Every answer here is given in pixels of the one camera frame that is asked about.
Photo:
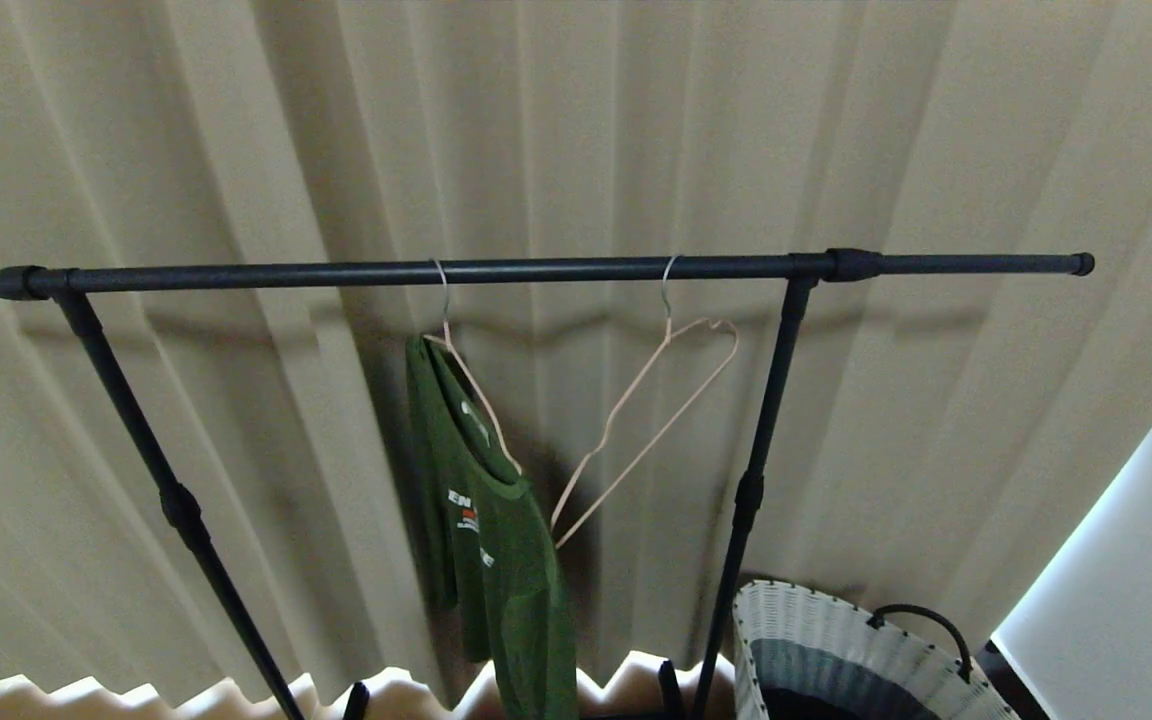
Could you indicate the green shirt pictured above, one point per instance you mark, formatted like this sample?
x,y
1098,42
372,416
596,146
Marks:
x,y
506,580

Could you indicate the black clothes rack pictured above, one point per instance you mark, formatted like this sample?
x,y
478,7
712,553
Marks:
x,y
536,270

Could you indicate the white laundry basket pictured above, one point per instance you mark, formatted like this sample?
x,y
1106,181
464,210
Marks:
x,y
816,620

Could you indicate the beige curtain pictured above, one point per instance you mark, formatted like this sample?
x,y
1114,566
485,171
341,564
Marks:
x,y
536,120

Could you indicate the pink clothes hanger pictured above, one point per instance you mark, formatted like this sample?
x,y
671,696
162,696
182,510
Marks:
x,y
476,385
636,385

